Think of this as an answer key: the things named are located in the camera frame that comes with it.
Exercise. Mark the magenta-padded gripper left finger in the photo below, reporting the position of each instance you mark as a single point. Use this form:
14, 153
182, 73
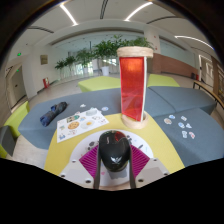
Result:
87, 171

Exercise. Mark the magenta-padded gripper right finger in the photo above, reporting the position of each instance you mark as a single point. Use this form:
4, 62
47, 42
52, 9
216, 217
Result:
141, 170

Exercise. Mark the black computer mouse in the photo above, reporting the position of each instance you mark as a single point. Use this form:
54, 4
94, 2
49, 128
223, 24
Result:
114, 150

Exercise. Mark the round white printed mouse pad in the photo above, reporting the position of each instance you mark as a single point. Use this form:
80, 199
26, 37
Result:
83, 146

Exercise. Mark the white sticker sheet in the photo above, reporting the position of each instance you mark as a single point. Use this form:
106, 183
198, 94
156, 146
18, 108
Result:
78, 126

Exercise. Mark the small sticker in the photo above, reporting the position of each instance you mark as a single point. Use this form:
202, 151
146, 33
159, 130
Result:
167, 121
183, 118
192, 135
188, 125
172, 116
181, 125
184, 134
105, 108

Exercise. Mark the grey upholstered bench seat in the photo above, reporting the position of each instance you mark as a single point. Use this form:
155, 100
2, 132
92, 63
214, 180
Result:
36, 130
206, 140
180, 98

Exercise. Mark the dark blue folded umbrella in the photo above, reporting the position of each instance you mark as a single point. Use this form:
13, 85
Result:
51, 114

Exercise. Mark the red panel wooden-capped tower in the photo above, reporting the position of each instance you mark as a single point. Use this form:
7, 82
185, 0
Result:
132, 86

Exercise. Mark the dark grey upholstered block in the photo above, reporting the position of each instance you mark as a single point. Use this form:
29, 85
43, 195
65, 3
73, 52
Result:
6, 140

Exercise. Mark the lime green upholstered seat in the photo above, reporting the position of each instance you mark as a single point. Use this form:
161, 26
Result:
98, 83
15, 116
163, 80

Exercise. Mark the red fire extinguisher box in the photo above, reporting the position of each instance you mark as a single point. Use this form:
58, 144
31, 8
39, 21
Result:
46, 82

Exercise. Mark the row of potted green plants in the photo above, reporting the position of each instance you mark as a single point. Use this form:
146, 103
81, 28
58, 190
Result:
105, 50

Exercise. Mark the green exit sign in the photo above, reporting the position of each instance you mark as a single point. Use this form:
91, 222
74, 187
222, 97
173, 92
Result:
19, 54

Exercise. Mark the strip ceiling lights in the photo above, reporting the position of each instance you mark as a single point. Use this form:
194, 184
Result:
68, 14

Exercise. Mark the wooden bench with black frame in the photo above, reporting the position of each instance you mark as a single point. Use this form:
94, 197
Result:
208, 90

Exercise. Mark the brown wall plaque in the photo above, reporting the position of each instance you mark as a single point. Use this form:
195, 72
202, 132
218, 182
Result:
44, 59

